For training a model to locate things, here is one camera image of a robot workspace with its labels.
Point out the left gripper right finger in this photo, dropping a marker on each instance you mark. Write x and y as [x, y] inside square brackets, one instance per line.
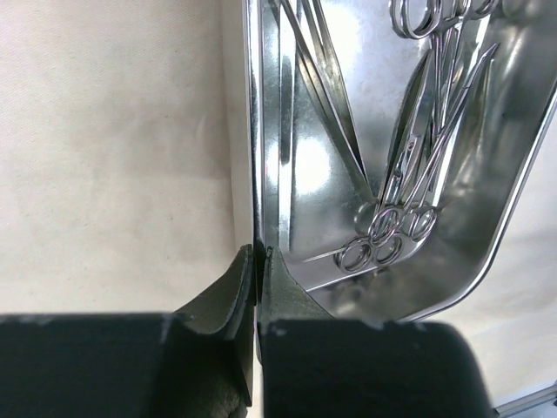
[315, 365]

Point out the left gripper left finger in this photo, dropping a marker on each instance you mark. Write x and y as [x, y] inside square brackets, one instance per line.
[193, 362]

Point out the steel instrument tray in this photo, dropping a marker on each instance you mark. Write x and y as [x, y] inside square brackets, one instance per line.
[309, 202]

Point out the beige cloth surgical kit roll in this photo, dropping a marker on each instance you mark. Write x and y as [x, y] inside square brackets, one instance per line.
[115, 169]

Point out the steel tweezers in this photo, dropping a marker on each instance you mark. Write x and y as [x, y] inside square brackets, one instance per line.
[324, 81]

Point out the steel surgical scissors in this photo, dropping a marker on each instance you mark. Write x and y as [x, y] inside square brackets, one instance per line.
[425, 123]

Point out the steel forceps clamp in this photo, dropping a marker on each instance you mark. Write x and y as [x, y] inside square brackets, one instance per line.
[466, 72]

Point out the right side aluminium rail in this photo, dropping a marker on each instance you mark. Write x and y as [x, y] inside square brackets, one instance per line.
[538, 404]

